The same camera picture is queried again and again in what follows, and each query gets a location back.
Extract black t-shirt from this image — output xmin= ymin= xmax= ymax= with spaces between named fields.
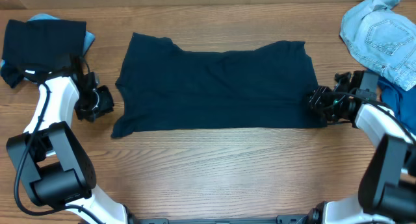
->
xmin=112 ymin=33 xmax=326 ymax=138

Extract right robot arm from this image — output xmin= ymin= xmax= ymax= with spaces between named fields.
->
xmin=304 ymin=71 xmax=415 ymax=223

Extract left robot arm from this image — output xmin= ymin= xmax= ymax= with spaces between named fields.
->
xmin=6 ymin=54 xmax=138 ymax=223

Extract folded light blue jeans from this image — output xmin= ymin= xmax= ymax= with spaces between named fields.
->
xmin=0 ymin=13 xmax=96 ymax=69

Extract dark blue garment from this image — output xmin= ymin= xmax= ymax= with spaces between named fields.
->
xmin=378 ymin=77 xmax=416 ymax=135

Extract folded black shirt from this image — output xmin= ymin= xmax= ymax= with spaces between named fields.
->
xmin=1 ymin=19 xmax=87 ymax=75

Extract crumpled light denim jeans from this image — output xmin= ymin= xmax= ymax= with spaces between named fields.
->
xmin=340 ymin=0 xmax=415 ymax=91

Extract black garment under stack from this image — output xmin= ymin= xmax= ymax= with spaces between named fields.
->
xmin=1 ymin=62 xmax=42 ymax=88

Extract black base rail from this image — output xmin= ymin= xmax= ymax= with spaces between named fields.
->
xmin=129 ymin=214 xmax=308 ymax=224

